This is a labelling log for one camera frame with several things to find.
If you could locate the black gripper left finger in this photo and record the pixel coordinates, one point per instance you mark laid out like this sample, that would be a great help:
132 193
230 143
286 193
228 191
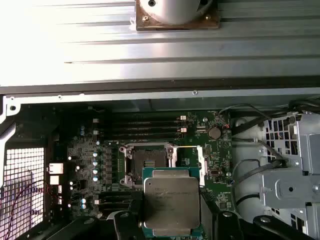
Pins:
125 225

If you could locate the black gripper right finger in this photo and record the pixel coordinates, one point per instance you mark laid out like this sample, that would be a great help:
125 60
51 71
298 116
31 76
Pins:
225 225

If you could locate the silver green CPU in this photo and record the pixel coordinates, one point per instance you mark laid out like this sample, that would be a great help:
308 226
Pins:
172 200

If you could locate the metal socket cover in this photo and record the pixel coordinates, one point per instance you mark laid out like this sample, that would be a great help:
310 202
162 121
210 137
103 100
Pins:
202 160

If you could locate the CPU socket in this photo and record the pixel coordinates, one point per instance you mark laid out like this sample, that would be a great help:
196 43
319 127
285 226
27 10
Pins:
140 155

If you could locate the silver round capacitor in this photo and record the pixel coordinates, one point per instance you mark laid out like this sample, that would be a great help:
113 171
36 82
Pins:
95 153
95 171
95 179
95 163

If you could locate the grey metal disk bay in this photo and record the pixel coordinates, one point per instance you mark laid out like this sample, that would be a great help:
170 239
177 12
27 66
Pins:
287 185

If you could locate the green motherboard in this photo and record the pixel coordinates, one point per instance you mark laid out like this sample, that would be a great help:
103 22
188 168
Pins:
217 150

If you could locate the round coin cell battery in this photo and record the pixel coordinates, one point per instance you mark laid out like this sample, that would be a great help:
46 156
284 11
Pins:
214 133

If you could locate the black metal PC case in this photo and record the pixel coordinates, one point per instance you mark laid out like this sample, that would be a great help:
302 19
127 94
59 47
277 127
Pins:
150 96

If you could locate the brown square mounting plate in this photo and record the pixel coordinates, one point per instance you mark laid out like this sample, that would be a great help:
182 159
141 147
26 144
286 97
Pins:
175 28

